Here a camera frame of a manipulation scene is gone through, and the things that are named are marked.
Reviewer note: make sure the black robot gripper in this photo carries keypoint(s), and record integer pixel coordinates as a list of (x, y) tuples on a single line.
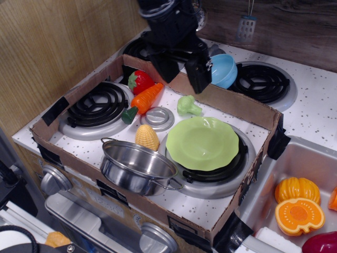
[(173, 36)]

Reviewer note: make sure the green toy broccoli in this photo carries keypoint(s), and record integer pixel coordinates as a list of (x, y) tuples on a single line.
[(186, 105)]

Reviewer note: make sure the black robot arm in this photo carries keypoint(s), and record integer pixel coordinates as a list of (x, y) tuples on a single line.
[(152, 4)]

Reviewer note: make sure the stainless steel pot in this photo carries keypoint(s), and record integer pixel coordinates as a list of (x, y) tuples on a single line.
[(138, 169)]

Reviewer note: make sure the silver back stove knob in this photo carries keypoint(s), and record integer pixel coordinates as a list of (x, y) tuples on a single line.
[(215, 50)]

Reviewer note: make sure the silver stove knob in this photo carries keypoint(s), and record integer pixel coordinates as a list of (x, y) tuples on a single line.
[(215, 50), (158, 118)]

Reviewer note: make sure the light blue plastic bowl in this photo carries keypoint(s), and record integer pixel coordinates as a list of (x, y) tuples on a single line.
[(224, 70)]

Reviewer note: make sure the red toy strawberry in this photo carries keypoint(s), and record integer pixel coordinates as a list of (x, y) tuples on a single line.
[(139, 81)]

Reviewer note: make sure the back left black burner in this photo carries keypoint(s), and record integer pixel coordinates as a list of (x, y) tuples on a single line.
[(138, 48)]

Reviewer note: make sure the black burner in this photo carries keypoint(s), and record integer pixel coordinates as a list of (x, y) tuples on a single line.
[(221, 175), (260, 82), (138, 48), (103, 104)]

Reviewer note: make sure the hanging silver strainer ladle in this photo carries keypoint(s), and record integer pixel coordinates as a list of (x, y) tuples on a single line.
[(201, 15)]

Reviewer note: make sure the orange toy carrot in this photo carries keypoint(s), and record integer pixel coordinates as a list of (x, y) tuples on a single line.
[(142, 103)]

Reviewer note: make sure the silver centre stove knob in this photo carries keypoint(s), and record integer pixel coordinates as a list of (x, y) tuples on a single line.
[(158, 118)]

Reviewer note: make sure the hanging silver slotted spatula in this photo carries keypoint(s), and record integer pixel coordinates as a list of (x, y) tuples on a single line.
[(246, 26)]

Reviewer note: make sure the light green plastic plate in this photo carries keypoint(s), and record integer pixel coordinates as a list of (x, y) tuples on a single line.
[(202, 143)]

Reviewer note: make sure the yellow toy corn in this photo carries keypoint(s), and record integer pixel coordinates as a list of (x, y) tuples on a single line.
[(147, 137)]

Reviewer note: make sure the back right black burner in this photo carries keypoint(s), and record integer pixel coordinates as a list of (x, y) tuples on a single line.
[(260, 82)]

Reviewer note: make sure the front left black burner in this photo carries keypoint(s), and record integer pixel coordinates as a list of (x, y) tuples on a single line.
[(103, 104)]

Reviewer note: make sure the front right black burner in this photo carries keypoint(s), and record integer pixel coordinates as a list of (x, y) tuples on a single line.
[(221, 175)]

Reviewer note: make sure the silver toy sink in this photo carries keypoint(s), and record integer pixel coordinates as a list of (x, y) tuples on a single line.
[(300, 159)]

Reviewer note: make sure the brown cardboard fence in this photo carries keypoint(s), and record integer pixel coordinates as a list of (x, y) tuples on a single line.
[(192, 222)]

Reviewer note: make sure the orange toy pumpkin half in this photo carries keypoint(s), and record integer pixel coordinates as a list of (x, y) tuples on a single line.
[(292, 188)]

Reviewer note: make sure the left silver oven knob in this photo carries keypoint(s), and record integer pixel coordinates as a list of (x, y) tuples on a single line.
[(54, 181)]

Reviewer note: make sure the silver oven knob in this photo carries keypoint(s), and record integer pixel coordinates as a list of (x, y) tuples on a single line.
[(155, 239), (54, 181)]

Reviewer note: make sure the right silver oven knob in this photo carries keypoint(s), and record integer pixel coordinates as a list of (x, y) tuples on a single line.
[(155, 239)]

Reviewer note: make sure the cut orange pumpkin half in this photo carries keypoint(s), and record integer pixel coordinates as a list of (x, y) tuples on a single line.
[(299, 216)]

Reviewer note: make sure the orange toy piece at edge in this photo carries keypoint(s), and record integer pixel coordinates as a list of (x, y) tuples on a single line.
[(332, 204)]

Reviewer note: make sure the orange toy below stove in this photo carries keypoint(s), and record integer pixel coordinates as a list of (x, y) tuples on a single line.
[(57, 239)]

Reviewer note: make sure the dark red toy pepper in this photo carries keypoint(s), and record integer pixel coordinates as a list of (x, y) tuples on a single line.
[(324, 242)]

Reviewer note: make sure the silver oven door handle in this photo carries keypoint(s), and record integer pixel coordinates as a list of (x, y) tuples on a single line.
[(91, 229)]

